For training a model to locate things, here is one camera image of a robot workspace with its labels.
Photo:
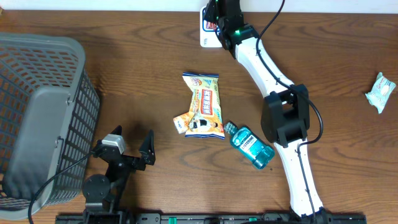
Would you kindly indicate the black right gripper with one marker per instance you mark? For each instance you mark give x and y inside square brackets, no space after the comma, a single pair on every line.
[211,7]

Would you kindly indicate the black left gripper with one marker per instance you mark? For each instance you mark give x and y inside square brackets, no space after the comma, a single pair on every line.
[147,152]

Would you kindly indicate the red chocolate bar wrapper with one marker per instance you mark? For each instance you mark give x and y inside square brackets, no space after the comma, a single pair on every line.
[209,26]

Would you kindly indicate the small orange snack packet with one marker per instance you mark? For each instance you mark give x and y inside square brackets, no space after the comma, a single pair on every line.
[184,122]

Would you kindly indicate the yellow snack bag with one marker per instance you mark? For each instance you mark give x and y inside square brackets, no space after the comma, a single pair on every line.
[205,108]

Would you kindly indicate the blue mouthwash bottle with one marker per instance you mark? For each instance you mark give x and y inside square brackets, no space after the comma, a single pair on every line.
[251,146]

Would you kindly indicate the light green snack packet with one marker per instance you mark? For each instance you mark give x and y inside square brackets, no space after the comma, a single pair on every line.
[380,92]

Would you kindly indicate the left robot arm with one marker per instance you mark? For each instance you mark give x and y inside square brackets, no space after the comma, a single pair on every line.
[103,192]

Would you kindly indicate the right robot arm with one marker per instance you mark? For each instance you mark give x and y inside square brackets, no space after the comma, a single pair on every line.
[286,110]

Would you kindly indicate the white barcode scanner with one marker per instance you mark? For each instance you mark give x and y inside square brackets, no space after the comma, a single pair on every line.
[208,39]

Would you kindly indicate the grey plastic shopping basket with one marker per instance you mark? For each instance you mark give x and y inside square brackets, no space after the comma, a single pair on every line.
[49,111]

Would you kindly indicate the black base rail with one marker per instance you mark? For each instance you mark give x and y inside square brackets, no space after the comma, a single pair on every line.
[155,218]

